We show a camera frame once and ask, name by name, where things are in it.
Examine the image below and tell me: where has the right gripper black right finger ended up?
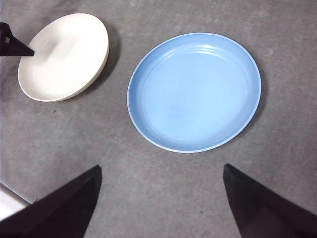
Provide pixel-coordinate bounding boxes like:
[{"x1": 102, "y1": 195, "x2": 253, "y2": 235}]
[{"x1": 223, "y1": 163, "x2": 317, "y2": 238}]

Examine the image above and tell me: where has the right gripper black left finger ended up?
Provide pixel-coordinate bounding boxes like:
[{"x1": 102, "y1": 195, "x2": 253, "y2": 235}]
[{"x1": 0, "y1": 165, "x2": 103, "y2": 238}]

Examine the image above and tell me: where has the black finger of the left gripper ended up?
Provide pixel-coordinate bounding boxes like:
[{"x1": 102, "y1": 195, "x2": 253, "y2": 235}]
[{"x1": 0, "y1": 22, "x2": 35, "y2": 58}]

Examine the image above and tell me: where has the white round plate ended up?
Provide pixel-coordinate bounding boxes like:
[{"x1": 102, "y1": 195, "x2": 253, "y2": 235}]
[{"x1": 17, "y1": 12, "x2": 110, "y2": 102}]

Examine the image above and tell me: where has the blue round plate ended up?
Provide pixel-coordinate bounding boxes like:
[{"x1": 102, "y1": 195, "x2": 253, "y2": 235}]
[{"x1": 127, "y1": 32, "x2": 262, "y2": 154}]

